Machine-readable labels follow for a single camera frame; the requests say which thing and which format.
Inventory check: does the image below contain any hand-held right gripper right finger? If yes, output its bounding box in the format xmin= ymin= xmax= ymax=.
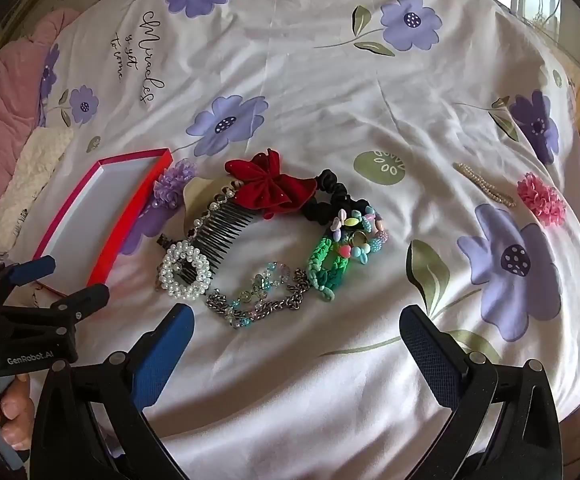
xmin=399 ymin=304 xmax=564 ymax=480

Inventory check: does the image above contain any black scrunchie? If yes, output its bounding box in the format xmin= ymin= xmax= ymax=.
xmin=302 ymin=169 xmax=371 ymax=223

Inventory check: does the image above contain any red velvet bow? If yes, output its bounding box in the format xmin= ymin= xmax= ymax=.
xmin=224 ymin=148 xmax=318 ymax=221

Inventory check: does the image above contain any green braided bracelet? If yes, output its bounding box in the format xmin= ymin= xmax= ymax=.
xmin=306 ymin=232 xmax=353 ymax=304

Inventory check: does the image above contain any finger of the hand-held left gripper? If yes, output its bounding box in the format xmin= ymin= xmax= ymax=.
xmin=44 ymin=283 xmax=112 ymax=322
xmin=0 ymin=254 xmax=58 ymax=294

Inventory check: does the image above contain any black hair comb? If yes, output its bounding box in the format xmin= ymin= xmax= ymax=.
xmin=185 ymin=185 xmax=257 ymax=286

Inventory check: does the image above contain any colourful bead bracelet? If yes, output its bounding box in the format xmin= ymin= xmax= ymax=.
xmin=327 ymin=204 xmax=390 ymax=266

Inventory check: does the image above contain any person's left hand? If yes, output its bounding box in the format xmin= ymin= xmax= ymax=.
xmin=0 ymin=375 xmax=37 ymax=456

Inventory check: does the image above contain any silver metal wristwatch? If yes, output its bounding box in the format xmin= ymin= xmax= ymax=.
xmin=206 ymin=267 xmax=317 ymax=332

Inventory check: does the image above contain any pink quilt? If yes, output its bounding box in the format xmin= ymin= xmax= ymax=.
xmin=0 ymin=7 xmax=82 ymax=181

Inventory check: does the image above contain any red shallow box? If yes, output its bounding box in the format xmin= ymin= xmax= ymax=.
xmin=32 ymin=148 xmax=173 ymax=295

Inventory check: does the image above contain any pearl strand hair clip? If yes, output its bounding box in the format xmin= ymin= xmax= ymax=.
xmin=453 ymin=161 xmax=517 ymax=208

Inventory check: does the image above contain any cream fuzzy blanket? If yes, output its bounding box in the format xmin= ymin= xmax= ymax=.
xmin=0 ymin=126 xmax=74 ymax=247

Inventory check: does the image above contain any silver sequin hair accessory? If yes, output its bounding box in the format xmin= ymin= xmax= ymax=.
xmin=227 ymin=260 xmax=292 ymax=329

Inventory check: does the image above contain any purple flower scrunchie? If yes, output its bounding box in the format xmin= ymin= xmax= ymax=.
xmin=152 ymin=158 xmax=199 ymax=211

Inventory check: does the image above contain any pink flower hair clip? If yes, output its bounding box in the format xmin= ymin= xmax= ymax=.
xmin=516 ymin=172 xmax=567 ymax=227

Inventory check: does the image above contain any floral bed sheet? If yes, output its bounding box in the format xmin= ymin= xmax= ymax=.
xmin=0 ymin=0 xmax=580 ymax=480

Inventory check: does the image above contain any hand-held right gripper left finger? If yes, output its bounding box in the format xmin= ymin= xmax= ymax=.
xmin=29 ymin=304 xmax=194 ymax=480

